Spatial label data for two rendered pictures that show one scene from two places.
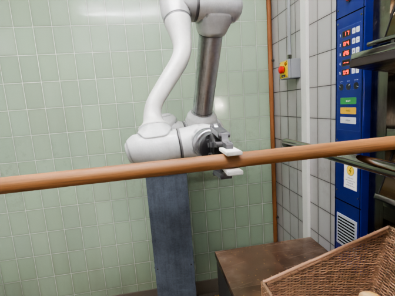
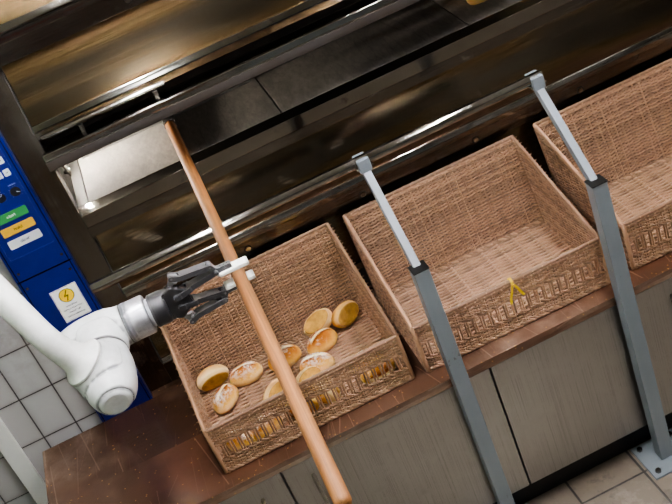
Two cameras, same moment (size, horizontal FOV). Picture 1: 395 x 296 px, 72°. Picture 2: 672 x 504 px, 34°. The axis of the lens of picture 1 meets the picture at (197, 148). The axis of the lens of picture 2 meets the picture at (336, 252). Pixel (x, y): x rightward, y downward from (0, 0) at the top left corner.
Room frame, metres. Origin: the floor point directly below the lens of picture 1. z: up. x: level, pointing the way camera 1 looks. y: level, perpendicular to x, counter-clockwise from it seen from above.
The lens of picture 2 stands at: (0.22, 2.00, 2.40)
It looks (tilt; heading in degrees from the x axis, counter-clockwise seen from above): 31 degrees down; 273
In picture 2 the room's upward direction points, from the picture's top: 23 degrees counter-clockwise
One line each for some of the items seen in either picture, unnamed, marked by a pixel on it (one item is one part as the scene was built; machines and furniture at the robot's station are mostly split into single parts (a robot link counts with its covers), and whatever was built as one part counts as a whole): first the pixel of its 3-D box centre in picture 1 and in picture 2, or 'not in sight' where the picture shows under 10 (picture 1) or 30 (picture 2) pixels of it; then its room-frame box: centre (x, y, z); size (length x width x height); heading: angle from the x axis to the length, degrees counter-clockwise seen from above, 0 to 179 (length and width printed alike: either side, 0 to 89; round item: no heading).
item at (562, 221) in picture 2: not in sight; (472, 247); (-0.01, -0.53, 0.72); 0.56 x 0.49 x 0.28; 8
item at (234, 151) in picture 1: (230, 151); (233, 266); (0.54, -0.06, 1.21); 0.07 x 0.03 x 0.01; 8
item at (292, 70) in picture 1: (289, 69); not in sight; (1.52, -0.53, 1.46); 0.10 x 0.07 x 0.10; 9
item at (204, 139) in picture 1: (214, 148); (170, 303); (0.69, -0.04, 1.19); 0.09 x 0.07 x 0.08; 8
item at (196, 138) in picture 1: (209, 144); (139, 317); (0.76, -0.03, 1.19); 0.09 x 0.06 x 0.09; 98
